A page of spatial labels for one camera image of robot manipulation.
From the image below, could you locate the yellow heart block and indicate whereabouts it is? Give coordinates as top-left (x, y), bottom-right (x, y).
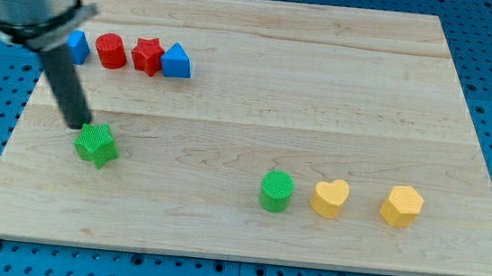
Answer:
top-left (310, 179), bottom-right (350, 219)

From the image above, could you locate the green cylinder block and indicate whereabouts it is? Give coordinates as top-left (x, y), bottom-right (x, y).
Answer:
top-left (259, 170), bottom-right (295, 213)

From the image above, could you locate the red cylinder block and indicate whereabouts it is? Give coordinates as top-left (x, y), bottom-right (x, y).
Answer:
top-left (95, 32), bottom-right (127, 69)

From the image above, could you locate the green star block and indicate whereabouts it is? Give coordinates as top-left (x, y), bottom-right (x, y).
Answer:
top-left (73, 123), bottom-right (120, 170)

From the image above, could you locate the blue triangle block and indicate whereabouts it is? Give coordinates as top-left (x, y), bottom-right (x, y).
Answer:
top-left (160, 42), bottom-right (191, 78)

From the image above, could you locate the wooden board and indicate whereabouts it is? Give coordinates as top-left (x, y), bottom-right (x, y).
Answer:
top-left (0, 0), bottom-right (492, 276)

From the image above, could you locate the yellow hexagon block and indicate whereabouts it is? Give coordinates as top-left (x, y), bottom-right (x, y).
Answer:
top-left (379, 185), bottom-right (424, 228)

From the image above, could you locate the red star block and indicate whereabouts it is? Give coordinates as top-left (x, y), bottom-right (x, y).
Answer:
top-left (131, 37), bottom-right (165, 77)

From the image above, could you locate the blue block behind arm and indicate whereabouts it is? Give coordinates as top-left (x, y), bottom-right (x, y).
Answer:
top-left (67, 30), bottom-right (91, 65)

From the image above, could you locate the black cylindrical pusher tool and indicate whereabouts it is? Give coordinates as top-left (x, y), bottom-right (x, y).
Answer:
top-left (37, 44), bottom-right (92, 130)

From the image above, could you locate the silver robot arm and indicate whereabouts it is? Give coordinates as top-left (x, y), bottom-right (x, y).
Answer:
top-left (0, 0), bottom-right (97, 130)

